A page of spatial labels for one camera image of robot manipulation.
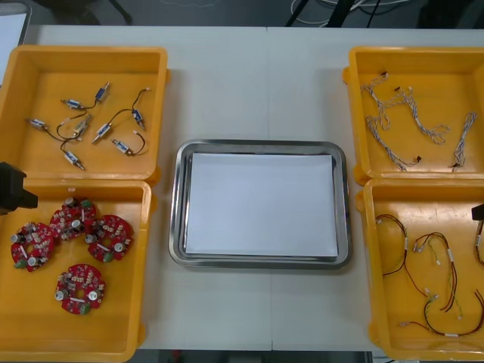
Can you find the round red circuit board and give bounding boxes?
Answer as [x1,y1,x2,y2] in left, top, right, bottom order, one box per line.
[83,214,136,264]
[55,263,105,315]
[48,196,96,241]
[10,222,56,272]

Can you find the yellow-orange plastic bin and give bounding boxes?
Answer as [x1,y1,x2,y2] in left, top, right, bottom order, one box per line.
[0,177,158,362]
[355,177,484,360]
[0,45,171,186]
[342,45,484,186]

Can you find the black stand leg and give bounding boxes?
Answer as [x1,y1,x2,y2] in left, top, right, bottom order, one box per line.
[108,0,133,24]

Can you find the white board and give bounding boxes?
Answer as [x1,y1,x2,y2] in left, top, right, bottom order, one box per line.
[0,13,29,90]

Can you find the white floor cable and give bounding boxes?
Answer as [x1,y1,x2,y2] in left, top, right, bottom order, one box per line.
[290,0,411,27]

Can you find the steel tray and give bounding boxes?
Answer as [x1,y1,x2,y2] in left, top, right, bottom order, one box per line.
[168,138,355,270]

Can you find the blue-white twisted wire harness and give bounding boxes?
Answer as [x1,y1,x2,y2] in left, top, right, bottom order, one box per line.
[360,70,415,132]
[365,116,423,172]
[402,90,453,145]
[451,112,478,169]

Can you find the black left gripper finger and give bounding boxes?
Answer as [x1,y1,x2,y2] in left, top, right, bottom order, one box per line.
[17,191,39,209]

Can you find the white paper sheet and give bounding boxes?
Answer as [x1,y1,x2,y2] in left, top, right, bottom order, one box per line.
[185,150,340,259]

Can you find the black tripod stand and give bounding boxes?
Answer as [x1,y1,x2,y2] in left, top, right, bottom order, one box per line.
[284,0,379,28]

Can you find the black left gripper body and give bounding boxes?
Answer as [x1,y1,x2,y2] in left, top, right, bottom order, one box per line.
[0,162,26,216]

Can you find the pile of metal solenoids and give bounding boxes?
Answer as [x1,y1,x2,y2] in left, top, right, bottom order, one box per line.
[24,81,152,147]

